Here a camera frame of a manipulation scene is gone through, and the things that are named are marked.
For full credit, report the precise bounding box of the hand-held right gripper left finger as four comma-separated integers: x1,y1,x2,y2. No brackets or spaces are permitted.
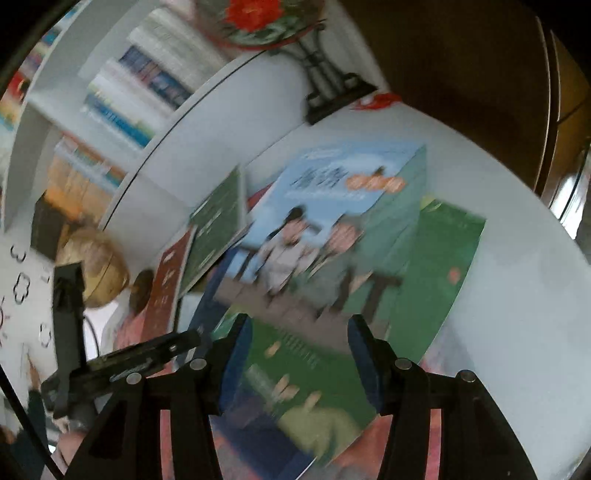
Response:
65,314,254,480

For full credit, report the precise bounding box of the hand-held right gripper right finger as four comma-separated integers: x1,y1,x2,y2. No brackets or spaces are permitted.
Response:
347,314,539,480

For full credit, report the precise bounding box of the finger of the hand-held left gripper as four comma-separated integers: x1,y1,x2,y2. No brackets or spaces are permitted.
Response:
148,329,202,365

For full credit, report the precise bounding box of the maroon picture book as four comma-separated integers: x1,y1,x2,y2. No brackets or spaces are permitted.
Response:
140,225,198,344

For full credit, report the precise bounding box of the bright green cover book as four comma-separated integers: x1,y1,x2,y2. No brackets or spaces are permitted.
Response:
210,196,486,478

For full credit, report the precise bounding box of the dark green book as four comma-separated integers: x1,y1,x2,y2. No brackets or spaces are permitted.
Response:
178,165,249,297

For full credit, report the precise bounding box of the light blue children cover book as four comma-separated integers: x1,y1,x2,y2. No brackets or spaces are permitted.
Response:
216,142,428,319

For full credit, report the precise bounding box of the row of black books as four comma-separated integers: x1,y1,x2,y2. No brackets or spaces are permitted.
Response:
30,194,70,259

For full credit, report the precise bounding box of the row of yellow spined books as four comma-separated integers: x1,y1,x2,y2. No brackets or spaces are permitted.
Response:
46,134,127,222

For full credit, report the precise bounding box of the row of colourful books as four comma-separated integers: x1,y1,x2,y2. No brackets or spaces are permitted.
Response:
0,4,79,130

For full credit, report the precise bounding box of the row of white spined books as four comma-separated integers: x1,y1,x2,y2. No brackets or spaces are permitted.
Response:
78,7,232,151

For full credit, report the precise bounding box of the floral orange mat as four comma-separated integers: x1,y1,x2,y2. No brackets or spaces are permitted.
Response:
111,305,444,480

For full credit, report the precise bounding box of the yellow globe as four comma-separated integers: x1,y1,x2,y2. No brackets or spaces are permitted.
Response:
56,225,156,317

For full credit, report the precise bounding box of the red tassel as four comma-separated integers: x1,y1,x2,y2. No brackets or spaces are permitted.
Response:
350,91,403,112

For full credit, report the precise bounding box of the black ornament stand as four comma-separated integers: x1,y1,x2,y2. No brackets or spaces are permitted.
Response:
270,21,378,126

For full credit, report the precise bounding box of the brown wooden chair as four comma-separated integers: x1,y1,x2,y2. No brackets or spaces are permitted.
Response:
335,0,591,204

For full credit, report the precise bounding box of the embroidered round fan ornament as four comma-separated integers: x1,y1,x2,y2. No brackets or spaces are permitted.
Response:
193,0,328,51

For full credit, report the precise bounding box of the red sun wall sticker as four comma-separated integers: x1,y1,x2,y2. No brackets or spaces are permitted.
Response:
0,298,12,349

